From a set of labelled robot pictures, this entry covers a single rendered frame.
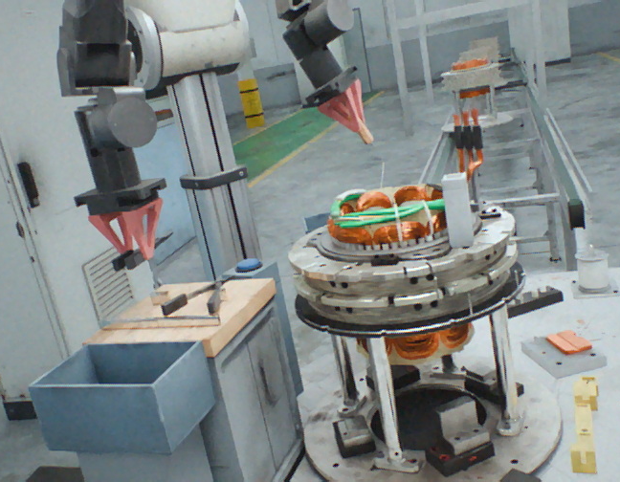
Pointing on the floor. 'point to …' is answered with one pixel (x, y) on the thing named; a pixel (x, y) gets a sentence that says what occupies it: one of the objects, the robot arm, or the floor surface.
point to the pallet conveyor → (566, 182)
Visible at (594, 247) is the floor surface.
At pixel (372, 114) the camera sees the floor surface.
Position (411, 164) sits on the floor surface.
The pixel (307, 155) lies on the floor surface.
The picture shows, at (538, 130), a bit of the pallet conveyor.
